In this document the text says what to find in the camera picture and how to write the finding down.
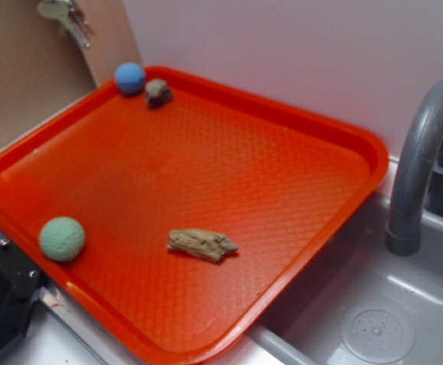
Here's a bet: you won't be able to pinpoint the silver keys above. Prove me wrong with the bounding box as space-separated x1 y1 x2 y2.
36 0 90 49

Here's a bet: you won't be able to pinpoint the sink drain cover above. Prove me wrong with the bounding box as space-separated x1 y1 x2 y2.
340 306 416 364

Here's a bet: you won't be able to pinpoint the green foam ball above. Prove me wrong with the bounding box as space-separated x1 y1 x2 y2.
39 217 86 262

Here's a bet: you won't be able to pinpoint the grey plastic faucet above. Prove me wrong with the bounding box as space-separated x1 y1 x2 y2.
385 80 443 256

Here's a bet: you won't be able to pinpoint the grey plastic sink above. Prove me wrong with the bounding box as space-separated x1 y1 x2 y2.
0 151 443 365

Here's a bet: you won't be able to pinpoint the small brown rock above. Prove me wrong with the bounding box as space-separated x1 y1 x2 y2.
144 78 173 109

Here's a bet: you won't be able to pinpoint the blue foam ball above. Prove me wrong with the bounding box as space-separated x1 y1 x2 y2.
114 62 146 96

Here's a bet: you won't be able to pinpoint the wooden board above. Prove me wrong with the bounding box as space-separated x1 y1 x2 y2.
68 0 143 87

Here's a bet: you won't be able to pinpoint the brown driftwood piece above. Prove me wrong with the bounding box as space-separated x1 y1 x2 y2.
166 229 239 264

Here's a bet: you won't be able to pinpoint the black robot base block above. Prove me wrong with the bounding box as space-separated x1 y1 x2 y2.
0 241 43 357

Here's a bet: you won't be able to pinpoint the orange plastic tray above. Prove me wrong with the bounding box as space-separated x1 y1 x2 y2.
0 67 388 364

